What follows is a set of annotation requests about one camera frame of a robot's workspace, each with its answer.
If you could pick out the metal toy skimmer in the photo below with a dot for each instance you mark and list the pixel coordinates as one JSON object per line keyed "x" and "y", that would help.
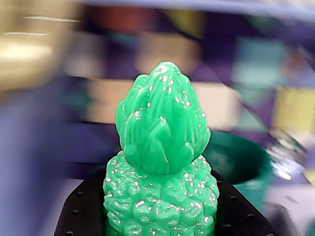
{"x": 285, "y": 157}

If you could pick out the blue toy kitchen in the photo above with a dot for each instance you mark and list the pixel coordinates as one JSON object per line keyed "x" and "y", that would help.
{"x": 29, "y": 147}

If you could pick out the gold toy telephone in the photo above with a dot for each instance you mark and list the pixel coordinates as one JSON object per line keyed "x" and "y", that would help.
{"x": 24, "y": 61}

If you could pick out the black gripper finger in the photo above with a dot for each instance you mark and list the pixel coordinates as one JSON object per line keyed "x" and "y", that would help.
{"x": 236, "y": 216}
{"x": 86, "y": 209}

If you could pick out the green toy pineapple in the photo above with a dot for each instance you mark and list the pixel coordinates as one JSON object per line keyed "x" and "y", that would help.
{"x": 160, "y": 147}

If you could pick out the green plastic recipient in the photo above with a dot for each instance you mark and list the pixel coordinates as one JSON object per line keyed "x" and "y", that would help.
{"x": 236, "y": 157}

